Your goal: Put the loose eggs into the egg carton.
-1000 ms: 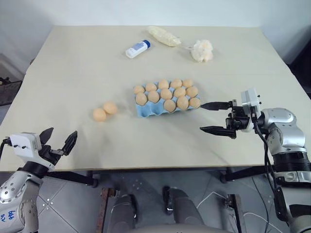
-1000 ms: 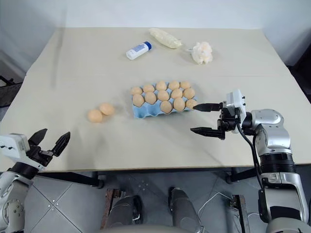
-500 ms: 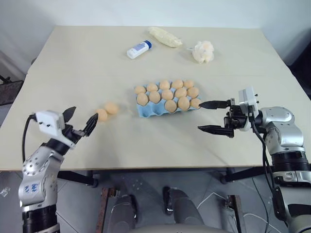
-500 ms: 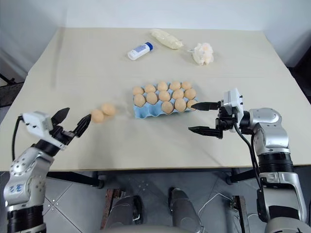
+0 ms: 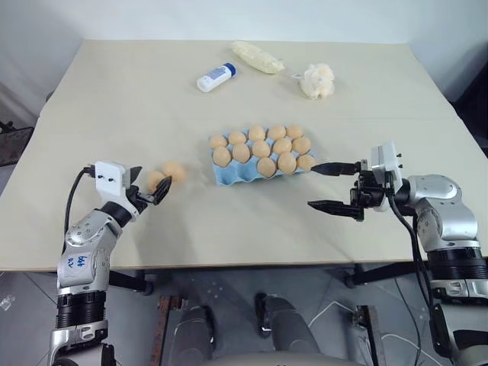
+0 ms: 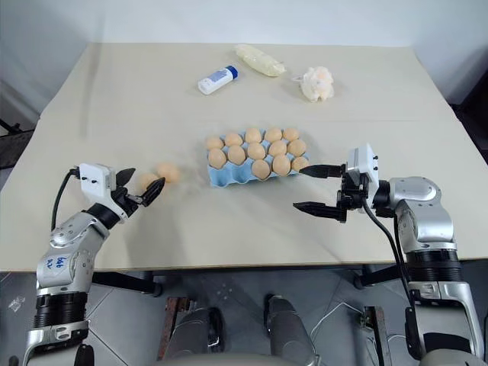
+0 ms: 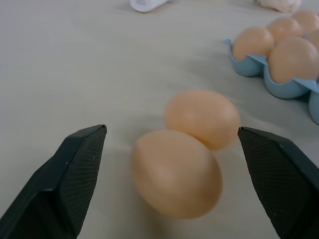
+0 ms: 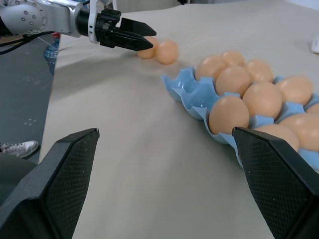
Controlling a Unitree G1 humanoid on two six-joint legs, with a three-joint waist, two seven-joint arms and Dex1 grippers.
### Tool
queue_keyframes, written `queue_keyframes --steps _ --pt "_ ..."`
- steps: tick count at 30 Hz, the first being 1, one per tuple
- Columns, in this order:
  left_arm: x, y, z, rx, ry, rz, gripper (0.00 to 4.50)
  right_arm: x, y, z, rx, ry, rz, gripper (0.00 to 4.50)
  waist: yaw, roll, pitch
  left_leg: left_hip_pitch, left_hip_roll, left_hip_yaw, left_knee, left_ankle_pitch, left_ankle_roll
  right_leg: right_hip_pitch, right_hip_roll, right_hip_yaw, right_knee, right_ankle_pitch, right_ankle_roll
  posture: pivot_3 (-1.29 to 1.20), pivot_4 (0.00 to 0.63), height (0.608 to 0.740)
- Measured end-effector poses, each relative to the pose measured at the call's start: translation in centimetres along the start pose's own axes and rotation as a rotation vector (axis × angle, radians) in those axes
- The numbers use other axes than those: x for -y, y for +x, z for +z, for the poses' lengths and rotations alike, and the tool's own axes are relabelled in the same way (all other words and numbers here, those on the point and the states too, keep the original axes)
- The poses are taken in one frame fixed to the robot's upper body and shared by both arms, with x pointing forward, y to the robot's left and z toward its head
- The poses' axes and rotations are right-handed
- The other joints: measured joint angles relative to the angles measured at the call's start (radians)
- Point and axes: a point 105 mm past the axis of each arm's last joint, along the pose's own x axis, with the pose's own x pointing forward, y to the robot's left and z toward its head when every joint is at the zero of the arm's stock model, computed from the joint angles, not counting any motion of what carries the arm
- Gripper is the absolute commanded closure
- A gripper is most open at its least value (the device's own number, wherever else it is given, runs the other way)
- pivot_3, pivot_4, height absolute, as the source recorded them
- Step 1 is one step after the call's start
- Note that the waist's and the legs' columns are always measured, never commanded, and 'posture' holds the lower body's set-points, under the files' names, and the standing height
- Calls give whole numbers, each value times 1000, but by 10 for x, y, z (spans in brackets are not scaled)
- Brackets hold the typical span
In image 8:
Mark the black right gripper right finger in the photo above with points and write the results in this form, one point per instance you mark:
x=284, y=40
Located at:
x=281, y=189

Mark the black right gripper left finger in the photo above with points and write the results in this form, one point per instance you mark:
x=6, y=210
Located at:
x=54, y=189

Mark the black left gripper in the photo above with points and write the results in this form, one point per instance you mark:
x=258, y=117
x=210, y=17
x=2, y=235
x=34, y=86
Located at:
x=107, y=27

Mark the brown egg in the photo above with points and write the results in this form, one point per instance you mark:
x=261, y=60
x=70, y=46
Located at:
x=167, y=52
x=263, y=99
x=233, y=57
x=260, y=71
x=209, y=67
x=305, y=129
x=228, y=115
x=147, y=52
x=295, y=89
x=233, y=81
x=314, y=109
x=279, y=134

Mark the blue plastic egg tray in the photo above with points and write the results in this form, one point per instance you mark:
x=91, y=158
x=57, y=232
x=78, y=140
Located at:
x=192, y=94

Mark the white sneaker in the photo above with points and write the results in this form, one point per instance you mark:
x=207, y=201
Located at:
x=21, y=148

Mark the clear plastic water bottle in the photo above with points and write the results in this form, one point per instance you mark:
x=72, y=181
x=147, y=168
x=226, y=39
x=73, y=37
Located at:
x=51, y=53

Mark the white object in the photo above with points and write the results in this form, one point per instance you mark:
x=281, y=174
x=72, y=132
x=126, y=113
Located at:
x=316, y=44

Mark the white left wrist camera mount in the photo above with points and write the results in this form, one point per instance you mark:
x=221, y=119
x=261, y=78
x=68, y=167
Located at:
x=92, y=22

